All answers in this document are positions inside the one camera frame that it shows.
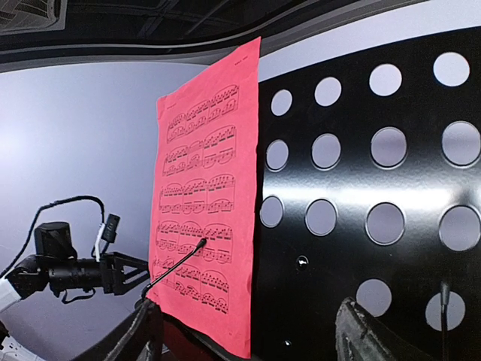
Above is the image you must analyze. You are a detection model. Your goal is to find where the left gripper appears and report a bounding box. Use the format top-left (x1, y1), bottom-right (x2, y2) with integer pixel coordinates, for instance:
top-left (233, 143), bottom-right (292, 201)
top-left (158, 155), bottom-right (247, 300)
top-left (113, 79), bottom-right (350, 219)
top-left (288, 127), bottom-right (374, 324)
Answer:
top-left (99, 252), bottom-right (150, 296)

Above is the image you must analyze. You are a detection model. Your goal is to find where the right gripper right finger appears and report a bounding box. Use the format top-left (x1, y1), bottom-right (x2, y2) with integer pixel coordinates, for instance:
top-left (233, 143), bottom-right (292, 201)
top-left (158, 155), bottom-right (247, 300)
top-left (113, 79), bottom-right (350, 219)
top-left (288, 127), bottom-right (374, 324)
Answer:
top-left (335, 297), bottom-right (432, 361)

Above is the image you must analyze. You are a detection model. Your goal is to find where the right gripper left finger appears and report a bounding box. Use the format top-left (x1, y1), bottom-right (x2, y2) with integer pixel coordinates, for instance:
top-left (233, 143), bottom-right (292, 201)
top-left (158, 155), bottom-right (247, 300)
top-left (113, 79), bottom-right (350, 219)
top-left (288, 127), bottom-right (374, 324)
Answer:
top-left (74, 299), bottom-right (164, 360)

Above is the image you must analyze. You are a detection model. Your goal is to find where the red sheet music page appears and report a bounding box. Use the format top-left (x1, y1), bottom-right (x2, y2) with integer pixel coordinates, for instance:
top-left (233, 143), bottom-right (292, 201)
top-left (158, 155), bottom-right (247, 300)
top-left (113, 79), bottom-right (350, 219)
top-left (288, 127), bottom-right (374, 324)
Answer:
top-left (147, 39), bottom-right (261, 358)

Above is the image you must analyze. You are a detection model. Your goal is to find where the black music stand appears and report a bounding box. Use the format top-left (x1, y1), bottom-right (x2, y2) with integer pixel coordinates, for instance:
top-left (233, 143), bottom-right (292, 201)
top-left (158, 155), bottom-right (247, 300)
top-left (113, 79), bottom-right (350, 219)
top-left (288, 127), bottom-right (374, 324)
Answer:
top-left (250, 27), bottom-right (480, 360)

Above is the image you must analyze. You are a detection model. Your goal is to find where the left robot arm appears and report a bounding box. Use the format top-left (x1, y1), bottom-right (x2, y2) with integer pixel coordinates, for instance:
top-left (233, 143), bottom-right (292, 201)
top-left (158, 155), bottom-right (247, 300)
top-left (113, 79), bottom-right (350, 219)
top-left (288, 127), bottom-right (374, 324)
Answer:
top-left (1, 222), bottom-right (150, 311)

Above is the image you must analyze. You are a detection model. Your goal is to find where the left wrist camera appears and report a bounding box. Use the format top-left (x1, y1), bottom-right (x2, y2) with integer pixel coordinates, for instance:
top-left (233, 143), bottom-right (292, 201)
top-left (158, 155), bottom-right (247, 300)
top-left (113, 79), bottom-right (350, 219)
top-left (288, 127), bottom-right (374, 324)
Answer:
top-left (93, 214), bottom-right (120, 262)

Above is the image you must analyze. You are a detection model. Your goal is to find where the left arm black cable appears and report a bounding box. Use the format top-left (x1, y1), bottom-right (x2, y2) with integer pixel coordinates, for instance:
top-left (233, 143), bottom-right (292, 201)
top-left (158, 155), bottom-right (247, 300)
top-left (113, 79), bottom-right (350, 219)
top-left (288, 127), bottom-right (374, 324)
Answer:
top-left (0, 195), bottom-right (106, 279)

